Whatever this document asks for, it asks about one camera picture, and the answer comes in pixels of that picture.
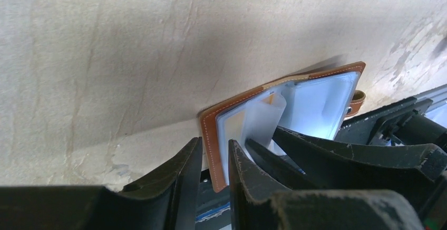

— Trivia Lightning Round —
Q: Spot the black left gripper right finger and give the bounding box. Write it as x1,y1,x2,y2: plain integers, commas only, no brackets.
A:
228,140,423,229

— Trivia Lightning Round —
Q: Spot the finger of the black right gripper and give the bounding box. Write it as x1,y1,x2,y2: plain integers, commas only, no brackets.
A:
273,127,446,218
245,139,318,190

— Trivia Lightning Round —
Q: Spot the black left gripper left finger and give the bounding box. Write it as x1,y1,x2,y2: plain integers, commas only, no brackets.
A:
1,138,202,229

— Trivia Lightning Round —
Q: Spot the brown leather card holder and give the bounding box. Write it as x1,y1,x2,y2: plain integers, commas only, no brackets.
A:
198,61,366,193

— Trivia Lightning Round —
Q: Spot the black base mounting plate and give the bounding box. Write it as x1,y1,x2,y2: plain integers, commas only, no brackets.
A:
195,95,447,230

